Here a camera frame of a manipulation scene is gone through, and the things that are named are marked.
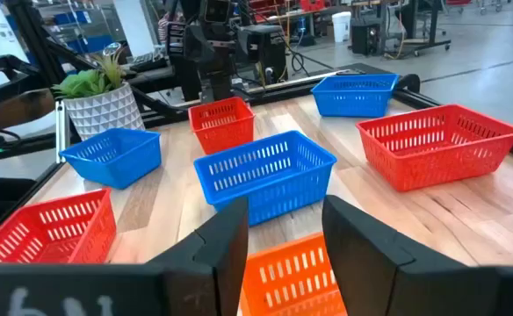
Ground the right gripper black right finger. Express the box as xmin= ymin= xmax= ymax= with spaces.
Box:
xmin=322 ymin=194 xmax=513 ymax=316

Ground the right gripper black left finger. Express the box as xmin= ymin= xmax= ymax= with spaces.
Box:
xmin=0 ymin=196 xmax=250 ymax=316

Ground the red plastic slotted basket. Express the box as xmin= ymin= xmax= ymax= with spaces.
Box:
xmin=188 ymin=96 xmax=257 ymax=155
xmin=0 ymin=187 xmax=118 ymax=267
xmin=355 ymin=104 xmax=513 ymax=193

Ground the blue plastic slotted basket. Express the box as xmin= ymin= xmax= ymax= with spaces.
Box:
xmin=58 ymin=127 xmax=163 ymax=190
xmin=193 ymin=130 xmax=338 ymax=227
xmin=311 ymin=73 xmax=400 ymax=119

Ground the orange plastic slotted basket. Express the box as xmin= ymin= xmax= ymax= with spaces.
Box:
xmin=237 ymin=231 xmax=349 ymax=316

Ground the succulent plant in white pot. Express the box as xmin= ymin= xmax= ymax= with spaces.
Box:
xmin=50 ymin=52 xmax=147 ymax=141

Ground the black desk leg stand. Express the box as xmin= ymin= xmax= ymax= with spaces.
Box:
xmin=383 ymin=0 xmax=453 ymax=58

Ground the black computer tower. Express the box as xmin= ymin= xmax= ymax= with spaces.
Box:
xmin=350 ymin=19 xmax=383 ymax=57

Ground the person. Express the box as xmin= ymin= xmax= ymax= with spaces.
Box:
xmin=156 ymin=11 xmax=186 ymax=45

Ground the white waste bin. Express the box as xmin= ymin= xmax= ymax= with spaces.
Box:
xmin=331 ymin=11 xmax=353 ymax=44

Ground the black electronics box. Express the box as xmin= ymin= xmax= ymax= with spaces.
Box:
xmin=237 ymin=24 xmax=289 ymax=84

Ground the silver aluminium post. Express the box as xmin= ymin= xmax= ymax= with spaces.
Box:
xmin=55 ymin=100 xmax=71 ymax=163

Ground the black cable loop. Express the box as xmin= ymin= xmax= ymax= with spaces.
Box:
xmin=395 ymin=73 xmax=422 ymax=95

